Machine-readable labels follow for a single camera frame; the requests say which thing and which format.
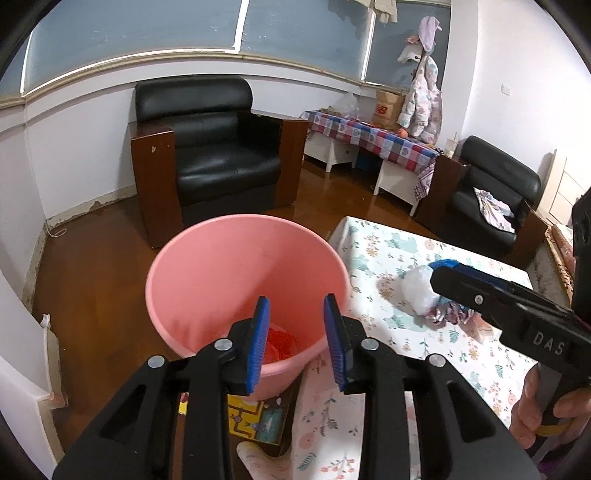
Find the beige hanging cloth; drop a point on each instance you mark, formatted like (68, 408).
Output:
(385, 9)

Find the clear plastic bag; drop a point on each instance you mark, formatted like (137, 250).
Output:
(415, 288)
(347, 106)

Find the pink plastic bucket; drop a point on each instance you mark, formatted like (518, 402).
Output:
(221, 272)

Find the cream wooden headboard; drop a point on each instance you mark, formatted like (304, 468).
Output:
(558, 184)

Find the white hanging hat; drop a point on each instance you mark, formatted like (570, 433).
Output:
(408, 50)

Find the person's right hand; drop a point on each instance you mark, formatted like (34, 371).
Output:
(526, 410)

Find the purple hanging garment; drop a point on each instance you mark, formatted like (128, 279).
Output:
(428, 32)

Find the white printed puffy jacket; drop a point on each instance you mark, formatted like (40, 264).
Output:
(422, 99)

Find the large window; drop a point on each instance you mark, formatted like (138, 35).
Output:
(184, 27)

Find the blue storage box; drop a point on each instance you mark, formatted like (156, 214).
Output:
(367, 161)

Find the black armchair with wooden sides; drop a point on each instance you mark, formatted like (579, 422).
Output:
(489, 180)
(217, 157)

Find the red crumpled wrapper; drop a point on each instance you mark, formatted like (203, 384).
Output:
(282, 344)

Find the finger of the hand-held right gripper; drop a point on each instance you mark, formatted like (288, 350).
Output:
(444, 264)
(466, 288)

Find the pale printed cloth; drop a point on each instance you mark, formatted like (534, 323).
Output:
(494, 210)

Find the colourful wrapper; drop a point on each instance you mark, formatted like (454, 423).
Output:
(450, 314)

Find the white side table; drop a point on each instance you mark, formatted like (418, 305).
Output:
(339, 154)

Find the bed with patterned bedding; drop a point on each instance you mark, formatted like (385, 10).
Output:
(556, 258)

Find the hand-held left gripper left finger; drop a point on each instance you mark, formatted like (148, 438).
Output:
(257, 344)

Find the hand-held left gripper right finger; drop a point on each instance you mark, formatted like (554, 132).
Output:
(333, 344)

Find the white wall socket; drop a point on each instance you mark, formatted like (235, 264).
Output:
(506, 89)

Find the cup with straw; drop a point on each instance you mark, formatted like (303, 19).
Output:
(451, 146)

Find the brown cardboard box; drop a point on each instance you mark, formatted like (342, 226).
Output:
(388, 108)

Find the yellow printed box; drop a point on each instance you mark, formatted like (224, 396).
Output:
(251, 420)

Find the white table, checkered cloth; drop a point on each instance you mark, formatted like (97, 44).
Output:
(369, 136)

